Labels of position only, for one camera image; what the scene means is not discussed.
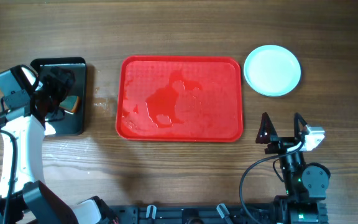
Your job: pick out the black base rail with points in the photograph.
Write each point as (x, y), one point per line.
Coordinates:
(259, 213)

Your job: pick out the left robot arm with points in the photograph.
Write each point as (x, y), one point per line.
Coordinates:
(22, 125)

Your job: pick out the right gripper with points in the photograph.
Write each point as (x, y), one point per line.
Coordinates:
(284, 143)

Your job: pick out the green and orange sponge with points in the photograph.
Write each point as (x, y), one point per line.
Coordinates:
(70, 104)

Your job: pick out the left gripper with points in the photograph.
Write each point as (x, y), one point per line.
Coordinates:
(58, 83)

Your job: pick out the red plastic tray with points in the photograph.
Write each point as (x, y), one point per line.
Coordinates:
(180, 98)

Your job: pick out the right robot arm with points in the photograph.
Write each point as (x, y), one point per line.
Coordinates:
(305, 184)

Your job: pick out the light blue plate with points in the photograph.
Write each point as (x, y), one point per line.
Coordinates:
(272, 70)

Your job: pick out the black rectangular water tray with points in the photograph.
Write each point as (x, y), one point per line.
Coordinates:
(70, 123)

